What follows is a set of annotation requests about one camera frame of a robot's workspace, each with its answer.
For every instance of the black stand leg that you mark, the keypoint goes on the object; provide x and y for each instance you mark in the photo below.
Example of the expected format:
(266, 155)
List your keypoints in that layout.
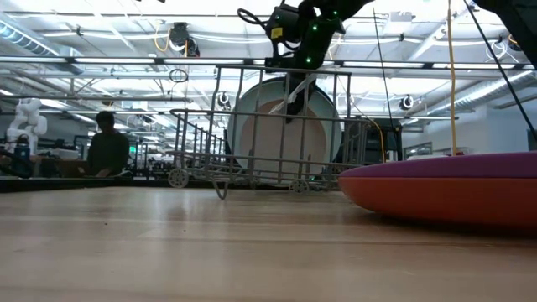
(498, 63)

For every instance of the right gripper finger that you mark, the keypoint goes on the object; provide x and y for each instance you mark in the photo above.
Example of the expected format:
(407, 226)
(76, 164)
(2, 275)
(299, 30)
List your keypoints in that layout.
(298, 102)

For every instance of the large light blue plate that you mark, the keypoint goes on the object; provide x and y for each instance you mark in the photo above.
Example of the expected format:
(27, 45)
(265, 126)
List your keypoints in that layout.
(268, 138)

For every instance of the black table frame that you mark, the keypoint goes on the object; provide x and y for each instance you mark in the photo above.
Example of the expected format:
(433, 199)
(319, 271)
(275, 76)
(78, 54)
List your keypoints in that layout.
(63, 184)

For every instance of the small orange plate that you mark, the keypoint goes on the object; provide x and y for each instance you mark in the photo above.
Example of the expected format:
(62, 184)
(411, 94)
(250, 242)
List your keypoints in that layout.
(440, 201)

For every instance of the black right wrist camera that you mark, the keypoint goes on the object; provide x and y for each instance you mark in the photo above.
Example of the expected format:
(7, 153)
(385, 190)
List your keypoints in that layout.
(289, 19)

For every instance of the small purple plate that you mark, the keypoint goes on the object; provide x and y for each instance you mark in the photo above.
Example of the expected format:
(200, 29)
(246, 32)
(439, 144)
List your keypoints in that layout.
(461, 165)

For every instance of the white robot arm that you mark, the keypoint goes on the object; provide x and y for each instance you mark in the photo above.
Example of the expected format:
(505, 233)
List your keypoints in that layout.
(27, 121)

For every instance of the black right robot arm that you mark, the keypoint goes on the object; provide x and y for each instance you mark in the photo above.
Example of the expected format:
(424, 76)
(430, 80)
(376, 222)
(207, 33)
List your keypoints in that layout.
(335, 25)

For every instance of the person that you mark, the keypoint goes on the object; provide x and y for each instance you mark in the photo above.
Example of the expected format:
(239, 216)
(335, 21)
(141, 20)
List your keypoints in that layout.
(107, 151)

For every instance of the blue bottle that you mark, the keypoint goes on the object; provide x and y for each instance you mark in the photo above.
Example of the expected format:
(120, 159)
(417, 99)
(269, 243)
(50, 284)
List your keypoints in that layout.
(22, 157)

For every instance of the black cabinet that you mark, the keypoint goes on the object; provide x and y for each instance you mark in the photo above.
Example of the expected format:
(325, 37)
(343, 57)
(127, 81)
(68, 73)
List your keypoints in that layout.
(390, 142)

